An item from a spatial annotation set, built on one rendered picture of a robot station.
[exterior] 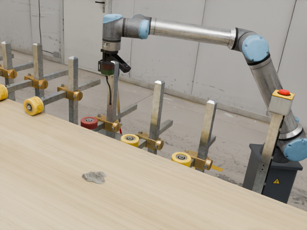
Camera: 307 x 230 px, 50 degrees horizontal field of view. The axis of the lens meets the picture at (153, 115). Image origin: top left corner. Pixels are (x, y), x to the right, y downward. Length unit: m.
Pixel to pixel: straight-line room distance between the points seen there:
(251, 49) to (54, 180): 1.05
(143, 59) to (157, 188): 3.63
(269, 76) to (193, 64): 2.69
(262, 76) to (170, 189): 0.81
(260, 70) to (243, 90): 2.51
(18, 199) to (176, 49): 3.55
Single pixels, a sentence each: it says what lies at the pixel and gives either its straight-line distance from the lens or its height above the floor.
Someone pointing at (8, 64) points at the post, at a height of 1.01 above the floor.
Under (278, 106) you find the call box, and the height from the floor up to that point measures 1.18.
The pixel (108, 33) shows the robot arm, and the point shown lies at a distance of 1.61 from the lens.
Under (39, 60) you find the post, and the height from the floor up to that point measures 1.08.
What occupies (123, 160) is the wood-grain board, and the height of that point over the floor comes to 0.90.
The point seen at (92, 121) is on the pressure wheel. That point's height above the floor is 0.91.
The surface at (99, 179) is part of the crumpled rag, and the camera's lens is 1.18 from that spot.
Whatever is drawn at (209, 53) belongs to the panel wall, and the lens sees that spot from 4.23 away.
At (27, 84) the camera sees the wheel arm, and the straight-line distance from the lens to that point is 1.93.
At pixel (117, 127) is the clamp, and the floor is 0.85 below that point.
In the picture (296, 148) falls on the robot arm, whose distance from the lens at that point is 1.89.
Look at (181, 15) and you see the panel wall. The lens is 4.33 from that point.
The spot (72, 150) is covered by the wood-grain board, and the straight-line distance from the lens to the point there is 1.36.
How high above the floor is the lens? 1.60
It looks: 24 degrees down
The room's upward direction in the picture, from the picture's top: 6 degrees clockwise
